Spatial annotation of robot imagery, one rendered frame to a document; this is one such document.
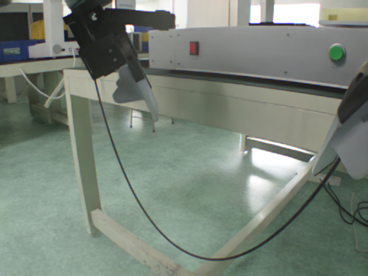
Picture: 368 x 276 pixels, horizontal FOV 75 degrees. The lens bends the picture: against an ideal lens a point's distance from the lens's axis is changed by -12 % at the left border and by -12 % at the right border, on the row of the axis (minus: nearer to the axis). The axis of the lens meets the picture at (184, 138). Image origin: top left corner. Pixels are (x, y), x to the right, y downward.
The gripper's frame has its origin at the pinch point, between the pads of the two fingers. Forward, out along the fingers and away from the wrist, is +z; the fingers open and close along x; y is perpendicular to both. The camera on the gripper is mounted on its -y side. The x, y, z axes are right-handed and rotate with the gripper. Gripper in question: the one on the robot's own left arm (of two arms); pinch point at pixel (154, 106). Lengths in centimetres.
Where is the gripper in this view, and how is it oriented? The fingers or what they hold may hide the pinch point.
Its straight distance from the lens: 48.7
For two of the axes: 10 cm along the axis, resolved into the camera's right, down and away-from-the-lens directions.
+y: -9.0, 4.4, 0.0
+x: 1.8, 3.7, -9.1
